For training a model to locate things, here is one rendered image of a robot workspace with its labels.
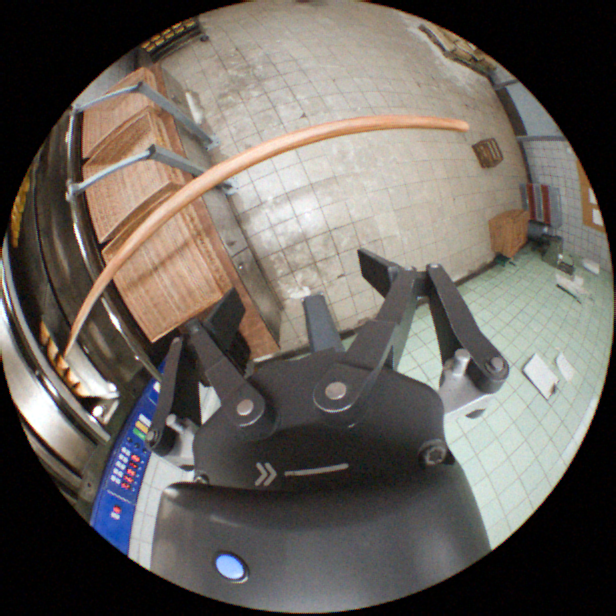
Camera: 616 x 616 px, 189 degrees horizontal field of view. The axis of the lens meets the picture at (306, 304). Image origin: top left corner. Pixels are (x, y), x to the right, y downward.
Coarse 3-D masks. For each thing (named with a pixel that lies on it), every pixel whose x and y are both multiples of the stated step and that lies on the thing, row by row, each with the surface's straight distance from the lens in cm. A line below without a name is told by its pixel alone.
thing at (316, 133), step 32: (320, 128) 32; (352, 128) 34; (384, 128) 37; (416, 128) 43; (448, 128) 49; (256, 160) 30; (192, 192) 32; (160, 224) 36; (128, 256) 43; (96, 288) 56; (64, 352) 122
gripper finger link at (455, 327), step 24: (432, 264) 13; (432, 288) 12; (456, 288) 11; (432, 312) 12; (456, 312) 9; (456, 336) 8; (480, 336) 8; (480, 360) 7; (504, 360) 7; (480, 384) 7
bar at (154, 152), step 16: (112, 96) 113; (160, 96) 120; (176, 112) 132; (192, 128) 150; (208, 144) 178; (128, 160) 77; (144, 160) 81; (160, 160) 82; (176, 160) 87; (96, 176) 77; (80, 192) 79; (224, 192) 158; (80, 224) 70; (80, 240) 67; (96, 272) 64; (112, 320) 61; (128, 336) 61; (160, 384) 65
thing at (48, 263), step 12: (36, 168) 140; (36, 180) 132; (36, 192) 126; (36, 204) 122; (36, 216) 120; (36, 228) 119; (48, 252) 107; (48, 264) 104; (48, 276) 105; (60, 288) 100; (60, 300) 98; (72, 312) 98; (72, 324) 96; (84, 336) 96; (84, 348) 95; (96, 360) 95; (108, 372) 96; (108, 384) 100; (120, 384) 98
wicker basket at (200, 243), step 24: (144, 216) 102; (192, 216) 97; (120, 240) 113; (168, 240) 111; (192, 240) 86; (168, 264) 113; (192, 264) 105; (216, 264) 94; (120, 288) 108; (144, 288) 112; (168, 288) 118; (192, 288) 109; (216, 288) 102; (144, 312) 109; (168, 312) 116; (192, 312) 96
